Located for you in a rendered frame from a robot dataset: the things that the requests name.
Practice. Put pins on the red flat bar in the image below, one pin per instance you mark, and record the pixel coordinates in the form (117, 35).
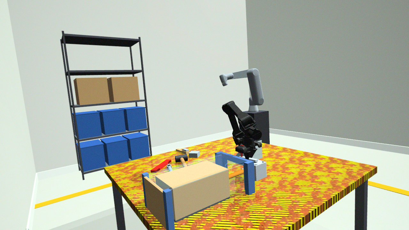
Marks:
(161, 165)

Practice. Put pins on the mallet with dark grey head and wooden handle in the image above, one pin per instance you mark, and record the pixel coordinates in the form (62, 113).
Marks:
(181, 158)

